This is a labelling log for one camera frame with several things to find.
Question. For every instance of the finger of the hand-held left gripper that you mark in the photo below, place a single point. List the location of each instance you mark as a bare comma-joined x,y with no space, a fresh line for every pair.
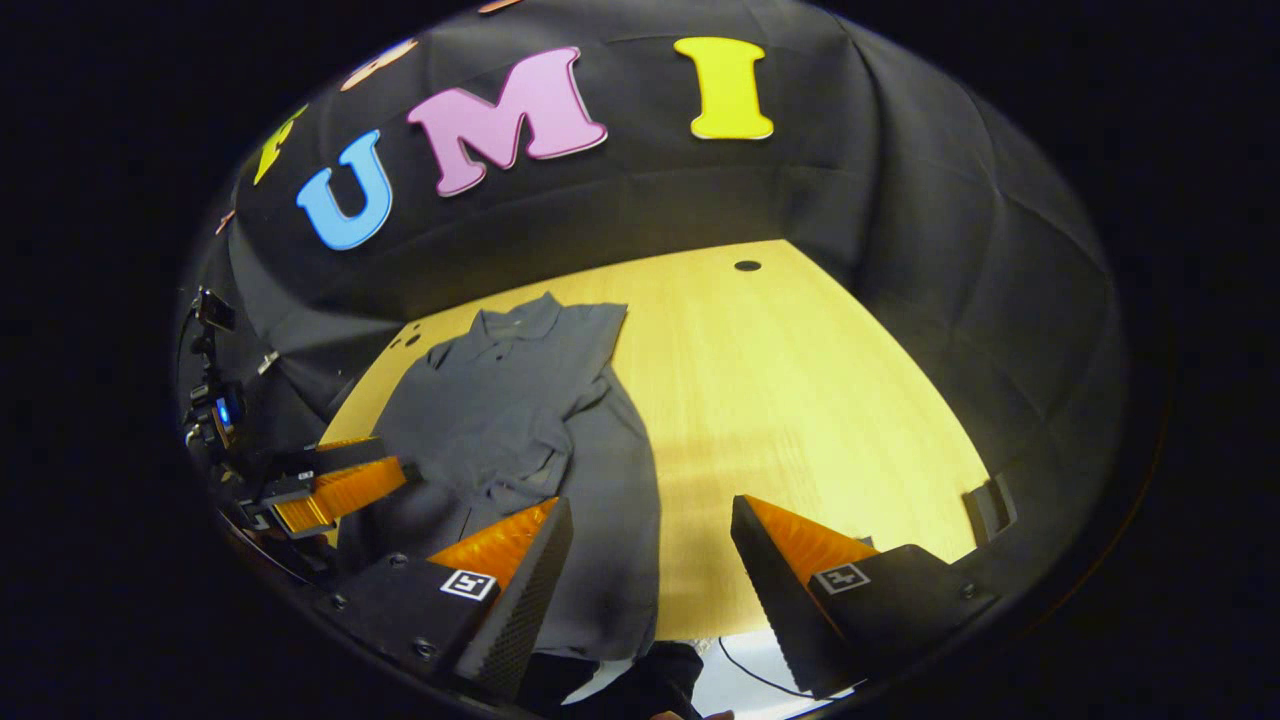
320,456
340,495

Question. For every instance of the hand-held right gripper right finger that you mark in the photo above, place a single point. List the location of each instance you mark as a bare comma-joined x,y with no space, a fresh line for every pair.
780,600

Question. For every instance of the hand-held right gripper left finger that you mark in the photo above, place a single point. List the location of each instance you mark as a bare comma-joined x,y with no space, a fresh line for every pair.
525,610

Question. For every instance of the dark grey polo shirt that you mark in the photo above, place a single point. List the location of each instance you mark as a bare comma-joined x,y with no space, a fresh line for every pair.
520,400

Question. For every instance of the small white cloth clip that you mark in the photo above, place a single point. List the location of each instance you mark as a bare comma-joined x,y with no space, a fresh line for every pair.
267,362

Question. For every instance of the person's dark clothing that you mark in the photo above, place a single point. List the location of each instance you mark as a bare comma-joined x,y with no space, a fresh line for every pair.
640,680

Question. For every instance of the small orange cloth clip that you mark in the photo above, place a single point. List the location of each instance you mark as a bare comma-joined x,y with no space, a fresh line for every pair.
225,222

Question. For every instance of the black clamp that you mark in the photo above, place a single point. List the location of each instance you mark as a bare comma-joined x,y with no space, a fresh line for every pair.
990,510

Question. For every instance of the black backdrop cloth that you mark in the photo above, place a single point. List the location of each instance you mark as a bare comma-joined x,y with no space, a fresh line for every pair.
700,190

